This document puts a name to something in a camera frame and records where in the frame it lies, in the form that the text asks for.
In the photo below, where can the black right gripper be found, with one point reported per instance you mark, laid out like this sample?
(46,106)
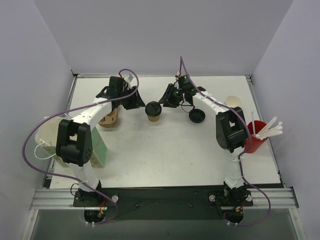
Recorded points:
(170,96)

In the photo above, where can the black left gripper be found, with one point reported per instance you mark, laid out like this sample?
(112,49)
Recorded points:
(133,98)

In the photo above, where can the black plastic cup lid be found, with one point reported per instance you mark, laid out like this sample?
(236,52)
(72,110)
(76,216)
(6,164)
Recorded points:
(153,109)

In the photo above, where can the brown paper coffee cup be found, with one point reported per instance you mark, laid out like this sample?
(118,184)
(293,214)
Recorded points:
(153,118)

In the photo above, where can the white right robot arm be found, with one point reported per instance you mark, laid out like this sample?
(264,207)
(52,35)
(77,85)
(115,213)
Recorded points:
(230,126)

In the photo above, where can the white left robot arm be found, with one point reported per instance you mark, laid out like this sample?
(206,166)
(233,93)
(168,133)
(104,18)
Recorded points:
(74,137)

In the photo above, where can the green paper takeout bag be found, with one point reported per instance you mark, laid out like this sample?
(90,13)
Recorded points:
(46,136)

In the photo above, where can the brown pulp cup carrier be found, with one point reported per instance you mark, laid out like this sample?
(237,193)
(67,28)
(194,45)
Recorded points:
(109,120)

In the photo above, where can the stack of brown paper cups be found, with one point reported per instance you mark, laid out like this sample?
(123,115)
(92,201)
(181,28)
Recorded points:
(233,101)

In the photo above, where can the red cylindrical straw holder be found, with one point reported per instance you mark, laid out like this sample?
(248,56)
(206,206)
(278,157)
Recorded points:
(255,142)

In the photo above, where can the white wrapped straws bundle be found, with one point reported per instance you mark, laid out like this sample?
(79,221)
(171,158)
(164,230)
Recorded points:
(268,130)

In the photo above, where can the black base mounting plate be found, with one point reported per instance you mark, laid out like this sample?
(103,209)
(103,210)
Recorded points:
(210,202)

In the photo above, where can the aluminium front rail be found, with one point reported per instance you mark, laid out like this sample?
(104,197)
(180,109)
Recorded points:
(62,199)

